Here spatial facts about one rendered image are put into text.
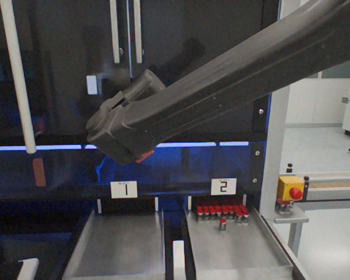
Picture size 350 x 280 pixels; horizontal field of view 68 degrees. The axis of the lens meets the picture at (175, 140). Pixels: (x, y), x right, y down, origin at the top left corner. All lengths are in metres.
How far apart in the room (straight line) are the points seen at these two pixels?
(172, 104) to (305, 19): 0.15
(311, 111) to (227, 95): 6.17
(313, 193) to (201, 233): 0.52
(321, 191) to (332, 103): 5.48
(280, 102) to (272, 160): 0.20
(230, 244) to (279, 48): 0.73
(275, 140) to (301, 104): 5.37
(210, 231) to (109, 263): 0.34
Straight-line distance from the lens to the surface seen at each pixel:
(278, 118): 0.91
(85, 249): 0.91
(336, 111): 6.75
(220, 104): 0.29
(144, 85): 0.44
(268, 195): 1.00
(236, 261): 0.85
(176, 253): 0.81
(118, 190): 0.92
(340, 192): 1.28
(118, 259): 0.85
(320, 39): 0.26
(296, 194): 1.00
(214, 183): 0.92
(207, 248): 0.88
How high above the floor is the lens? 1.44
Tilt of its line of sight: 17 degrees down
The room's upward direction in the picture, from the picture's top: straight up
